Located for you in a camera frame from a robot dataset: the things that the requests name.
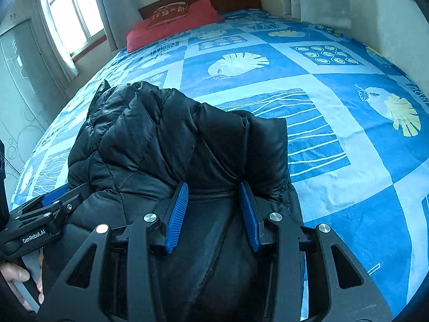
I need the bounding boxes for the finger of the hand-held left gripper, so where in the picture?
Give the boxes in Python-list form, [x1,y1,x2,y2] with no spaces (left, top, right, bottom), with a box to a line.
[13,189,85,225]
[41,189,73,206]

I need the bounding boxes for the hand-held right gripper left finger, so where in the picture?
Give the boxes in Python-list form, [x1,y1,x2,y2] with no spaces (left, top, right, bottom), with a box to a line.
[37,182,190,322]

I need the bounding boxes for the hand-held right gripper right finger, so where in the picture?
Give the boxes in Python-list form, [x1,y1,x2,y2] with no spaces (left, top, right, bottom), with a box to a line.
[239,181,393,322]

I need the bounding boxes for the black puffer jacket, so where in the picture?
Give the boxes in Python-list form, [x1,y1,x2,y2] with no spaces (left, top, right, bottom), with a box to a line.
[40,80,305,322]

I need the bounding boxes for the person's left hand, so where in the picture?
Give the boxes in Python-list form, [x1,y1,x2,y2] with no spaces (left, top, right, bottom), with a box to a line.
[0,263,31,284]

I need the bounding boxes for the frosted glass wardrobe door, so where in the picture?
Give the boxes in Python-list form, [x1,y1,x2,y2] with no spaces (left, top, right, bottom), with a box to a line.
[0,17,68,208]

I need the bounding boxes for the blue printed bedspread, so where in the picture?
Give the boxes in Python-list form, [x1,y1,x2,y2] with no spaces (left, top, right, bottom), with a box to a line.
[10,8,429,319]

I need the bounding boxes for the red pillow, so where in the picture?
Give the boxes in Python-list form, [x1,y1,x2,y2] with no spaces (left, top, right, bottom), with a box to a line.
[125,0,224,53]

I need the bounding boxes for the wood-framed window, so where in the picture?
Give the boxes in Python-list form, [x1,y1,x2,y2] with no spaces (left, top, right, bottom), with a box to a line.
[45,0,106,59]

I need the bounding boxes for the brown printed cushion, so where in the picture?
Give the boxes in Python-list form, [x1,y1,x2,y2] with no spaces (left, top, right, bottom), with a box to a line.
[147,3,189,29]

